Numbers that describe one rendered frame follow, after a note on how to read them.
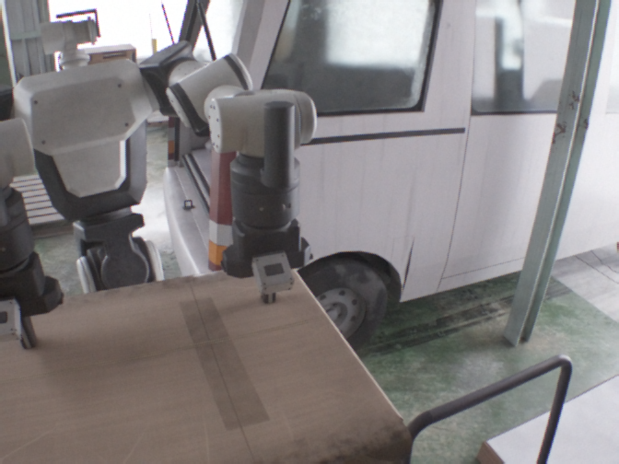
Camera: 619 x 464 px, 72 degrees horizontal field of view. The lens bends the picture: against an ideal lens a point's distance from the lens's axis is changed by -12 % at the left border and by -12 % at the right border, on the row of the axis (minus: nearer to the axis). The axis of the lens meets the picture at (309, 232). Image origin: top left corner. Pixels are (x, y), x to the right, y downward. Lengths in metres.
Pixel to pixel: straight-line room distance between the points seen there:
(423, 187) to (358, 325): 0.67
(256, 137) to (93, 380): 0.35
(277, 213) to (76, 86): 0.54
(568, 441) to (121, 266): 1.67
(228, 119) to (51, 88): 0.51
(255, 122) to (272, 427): 0.34
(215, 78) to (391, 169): 1.10
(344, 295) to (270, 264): 1.42
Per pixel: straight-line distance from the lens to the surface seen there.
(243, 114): 0.55
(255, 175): 0.57
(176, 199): 2.51
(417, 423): 0.85
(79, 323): 0.71
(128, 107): 0.97
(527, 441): 1.94
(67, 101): 0.98
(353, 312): 2.09
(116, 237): 1.02
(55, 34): 1.06
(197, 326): 0.66
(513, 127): 2.12
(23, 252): 0.60
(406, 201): 1.88
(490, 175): 2.11
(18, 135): 0.57
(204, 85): 0.79
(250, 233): 0.61
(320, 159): 1.64
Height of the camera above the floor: 1.50
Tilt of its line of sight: 27 degrees down
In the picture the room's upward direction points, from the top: 1 degrees clockwise
